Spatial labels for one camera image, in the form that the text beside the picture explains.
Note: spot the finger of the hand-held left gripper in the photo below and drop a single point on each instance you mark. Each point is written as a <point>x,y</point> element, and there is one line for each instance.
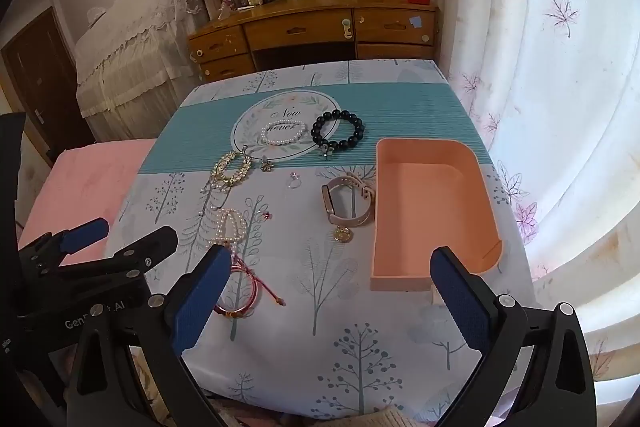
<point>82,233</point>
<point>150,248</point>

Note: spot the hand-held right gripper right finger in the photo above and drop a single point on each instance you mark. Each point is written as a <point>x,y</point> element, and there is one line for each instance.
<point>455,297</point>

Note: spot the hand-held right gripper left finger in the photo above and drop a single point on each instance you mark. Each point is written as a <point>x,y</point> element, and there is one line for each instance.
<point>200,297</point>

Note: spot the peach plastic tray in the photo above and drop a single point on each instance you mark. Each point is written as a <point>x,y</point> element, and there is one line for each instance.
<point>435,217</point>

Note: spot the pink blanket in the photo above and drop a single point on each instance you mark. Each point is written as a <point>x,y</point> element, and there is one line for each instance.
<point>75,187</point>

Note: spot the tree print tablecloth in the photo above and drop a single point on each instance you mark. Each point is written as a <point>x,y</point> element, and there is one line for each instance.
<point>350,307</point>

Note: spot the round gold pendant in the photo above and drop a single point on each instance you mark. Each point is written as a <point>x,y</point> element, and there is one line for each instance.
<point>343,235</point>

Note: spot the small flower charm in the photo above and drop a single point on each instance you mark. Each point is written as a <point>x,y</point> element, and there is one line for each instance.
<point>266,166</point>

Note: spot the person's beige sweater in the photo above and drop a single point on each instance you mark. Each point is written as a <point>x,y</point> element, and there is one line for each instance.
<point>380,419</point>

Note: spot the brown wooden door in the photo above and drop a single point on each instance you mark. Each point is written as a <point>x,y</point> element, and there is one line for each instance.
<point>40,82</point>

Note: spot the lace covered furniture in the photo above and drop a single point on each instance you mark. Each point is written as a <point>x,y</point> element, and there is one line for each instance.
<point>135,57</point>

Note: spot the leaf print curtain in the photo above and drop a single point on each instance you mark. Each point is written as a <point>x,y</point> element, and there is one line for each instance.
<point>550,107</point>

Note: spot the wooden desk with drawers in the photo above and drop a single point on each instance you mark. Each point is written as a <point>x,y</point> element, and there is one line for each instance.
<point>300,27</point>

